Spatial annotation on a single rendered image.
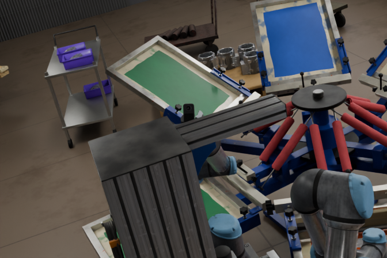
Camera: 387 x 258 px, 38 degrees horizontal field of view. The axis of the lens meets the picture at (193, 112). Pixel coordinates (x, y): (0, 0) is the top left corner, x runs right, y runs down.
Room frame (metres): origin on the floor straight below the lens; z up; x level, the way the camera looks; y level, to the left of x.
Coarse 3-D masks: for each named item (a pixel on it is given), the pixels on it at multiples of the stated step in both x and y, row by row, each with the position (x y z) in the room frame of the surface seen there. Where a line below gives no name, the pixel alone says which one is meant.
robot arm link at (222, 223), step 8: (216, 216) 1.71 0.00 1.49; (224, 216) 1.71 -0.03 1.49; (232, 216) 1.70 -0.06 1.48; (216, 224) 1.66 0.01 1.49; (224, 224) 1.66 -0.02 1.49; (232, 224) 1.65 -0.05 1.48; (216, 232) 1.63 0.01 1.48; (224, 232) 1.62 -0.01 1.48; (232, 232) 1.62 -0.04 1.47; (240, 232) 1.65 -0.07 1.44; (216, 240) 1.63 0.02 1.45; (224, 240) 1.62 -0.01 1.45; (232, 240) 1.62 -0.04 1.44; (240, 240) 1.64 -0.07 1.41; (232, 248) 1.62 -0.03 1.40; (240, 248) 1.63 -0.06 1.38
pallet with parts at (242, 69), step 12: (228, 48) 6.51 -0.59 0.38; (240, 48) 6.40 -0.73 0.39; (252, 48) 6.37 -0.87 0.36; (204, 60) 6.34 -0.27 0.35; (228, 60) 6.34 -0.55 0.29; (240, 60) 6.43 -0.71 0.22; (252, 60) 6.05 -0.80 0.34; (228, 72) 6.28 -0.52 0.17; (240, 72) 6.20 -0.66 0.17; (252, 72) 6.06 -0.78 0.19; (252, 84) 5.77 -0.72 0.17
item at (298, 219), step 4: (376, 204) 2.15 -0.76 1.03; (380, 204) 2.14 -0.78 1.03; (384, 204) 2.14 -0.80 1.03; (376, 208) 2.13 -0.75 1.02; (380, 208) 2.12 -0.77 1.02; (296, 216) 2.20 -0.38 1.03; (300, 216) 2.19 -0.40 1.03; (296, 220) 2.18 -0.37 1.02; (300, 220) 2.17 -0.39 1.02; (296, 252) 1.90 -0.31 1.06; (300, 252) 1.90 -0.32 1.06; (296, 256) 1.88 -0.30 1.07; (300, 256) 1.87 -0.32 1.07
